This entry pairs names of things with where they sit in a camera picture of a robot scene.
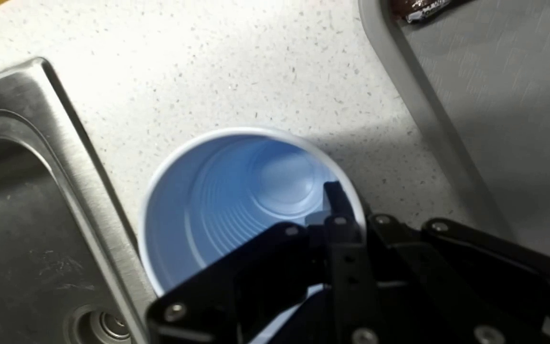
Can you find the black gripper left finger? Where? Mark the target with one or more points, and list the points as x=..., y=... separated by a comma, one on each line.
x=268, y=274

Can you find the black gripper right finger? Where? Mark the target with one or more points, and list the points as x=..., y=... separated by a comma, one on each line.
x=467, y=280

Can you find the blue plastic cup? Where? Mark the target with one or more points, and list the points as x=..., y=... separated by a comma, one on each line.
x=224, y=198

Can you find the grey plastic tray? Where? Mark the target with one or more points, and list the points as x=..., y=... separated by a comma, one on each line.
x=511, y=115

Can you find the stainless steel double sink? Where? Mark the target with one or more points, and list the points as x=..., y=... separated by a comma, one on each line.
x=28, y=222

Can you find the dark chocolate bar wrapper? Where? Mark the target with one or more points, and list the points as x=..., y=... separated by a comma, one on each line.
x=431, y=8

